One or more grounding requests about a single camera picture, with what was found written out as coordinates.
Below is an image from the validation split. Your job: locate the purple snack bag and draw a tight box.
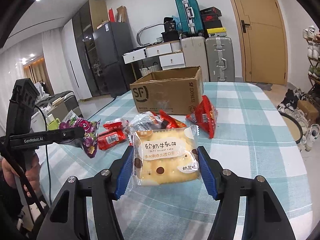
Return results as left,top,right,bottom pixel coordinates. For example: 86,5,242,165
59,117,100,158

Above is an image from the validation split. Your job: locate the cracker snack pack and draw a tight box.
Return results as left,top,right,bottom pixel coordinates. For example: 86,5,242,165
131,125,200,187

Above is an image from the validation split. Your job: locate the person's left hand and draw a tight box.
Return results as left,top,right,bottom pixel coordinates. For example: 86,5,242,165
1,154,40,199

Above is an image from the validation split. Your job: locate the red snack pack left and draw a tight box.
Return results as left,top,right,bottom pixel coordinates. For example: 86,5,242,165
97,118,129,151

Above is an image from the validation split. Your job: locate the silver red snack bag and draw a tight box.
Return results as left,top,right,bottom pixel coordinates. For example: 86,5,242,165
125,111,162,134

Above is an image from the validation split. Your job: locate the round stool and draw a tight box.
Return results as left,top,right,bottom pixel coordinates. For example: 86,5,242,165
279,112,303,144

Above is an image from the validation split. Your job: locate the woven laundry basket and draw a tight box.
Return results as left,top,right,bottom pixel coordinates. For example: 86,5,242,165
139,62,162,77

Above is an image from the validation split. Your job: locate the orange red snack pack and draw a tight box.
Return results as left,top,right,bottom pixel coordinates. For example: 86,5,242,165
159,109,186,129

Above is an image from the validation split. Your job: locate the black refrigerator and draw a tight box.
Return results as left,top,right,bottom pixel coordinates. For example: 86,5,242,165
93,22,136,97

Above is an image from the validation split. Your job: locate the red snack pack right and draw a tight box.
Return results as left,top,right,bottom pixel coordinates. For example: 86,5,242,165
186,95,218,139

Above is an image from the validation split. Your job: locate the cardboard SF box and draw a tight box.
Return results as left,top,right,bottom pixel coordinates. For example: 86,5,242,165
130,66,203,115

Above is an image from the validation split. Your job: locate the dark glass cabinet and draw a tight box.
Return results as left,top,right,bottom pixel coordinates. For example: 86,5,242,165
72,0,108,96

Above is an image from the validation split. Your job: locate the oval mirror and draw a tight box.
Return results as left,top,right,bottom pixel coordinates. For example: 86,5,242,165
136,23,164,47

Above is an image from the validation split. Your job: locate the white drawer desk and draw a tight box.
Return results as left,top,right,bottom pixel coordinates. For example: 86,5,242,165
123,41,185,70

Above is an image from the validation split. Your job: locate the beige suitcase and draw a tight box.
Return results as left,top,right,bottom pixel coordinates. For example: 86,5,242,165
181,36,210,82

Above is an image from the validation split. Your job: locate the teal suitcase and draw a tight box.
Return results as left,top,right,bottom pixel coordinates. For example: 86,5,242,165
175,0,204,36

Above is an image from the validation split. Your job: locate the silver suitcase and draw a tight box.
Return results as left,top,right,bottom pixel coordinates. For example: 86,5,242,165
205,36,235,82

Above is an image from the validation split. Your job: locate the stack of shoe boxes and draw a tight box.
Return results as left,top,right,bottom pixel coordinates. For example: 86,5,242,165
200,7,227,37

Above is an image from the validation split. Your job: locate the shoe rack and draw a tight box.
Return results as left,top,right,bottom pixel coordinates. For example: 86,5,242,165
302,25,320,107

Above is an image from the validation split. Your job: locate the wooden door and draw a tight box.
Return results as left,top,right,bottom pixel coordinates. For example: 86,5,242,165
231,0,288,85

